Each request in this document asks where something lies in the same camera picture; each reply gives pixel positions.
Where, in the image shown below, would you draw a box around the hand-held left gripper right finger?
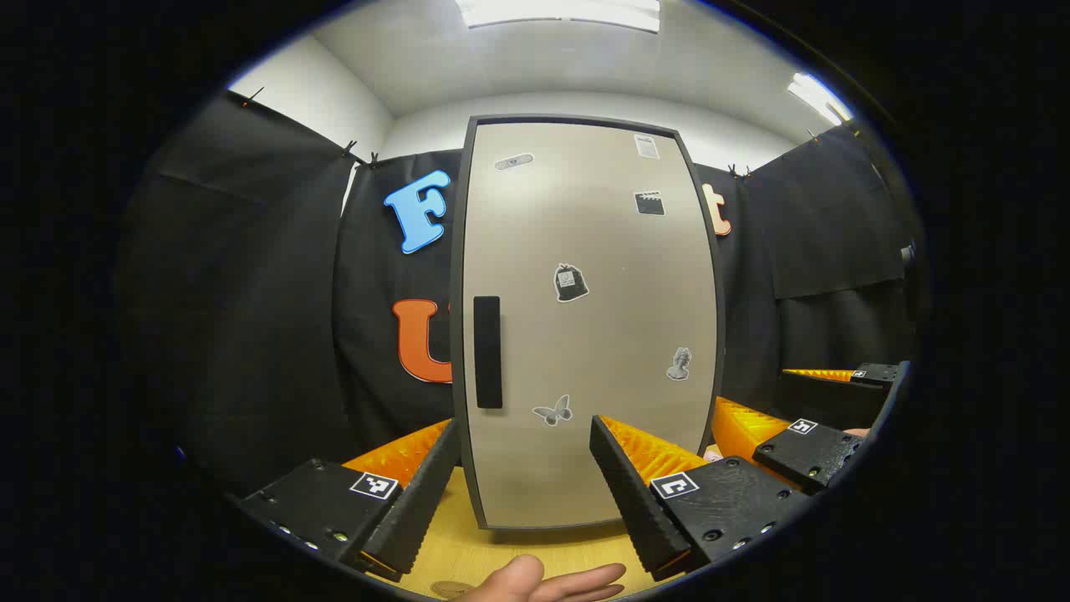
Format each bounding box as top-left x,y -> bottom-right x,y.
589,416 -> 813,582

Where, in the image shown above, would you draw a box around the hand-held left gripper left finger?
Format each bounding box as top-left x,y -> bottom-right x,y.
237,418 -> 462,584

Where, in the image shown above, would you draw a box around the beige cabinet door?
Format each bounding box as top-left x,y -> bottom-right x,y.
450,115 -> 726,531

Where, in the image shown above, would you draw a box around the black cabinet door handle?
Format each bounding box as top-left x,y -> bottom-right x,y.
473,295 -> 504,411

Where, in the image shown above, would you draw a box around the black backdrop cloth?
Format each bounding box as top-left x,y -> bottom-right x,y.
117,88 -> 920,494

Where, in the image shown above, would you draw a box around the ceiling light panel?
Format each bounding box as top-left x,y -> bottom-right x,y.
786,73 -> 853,126

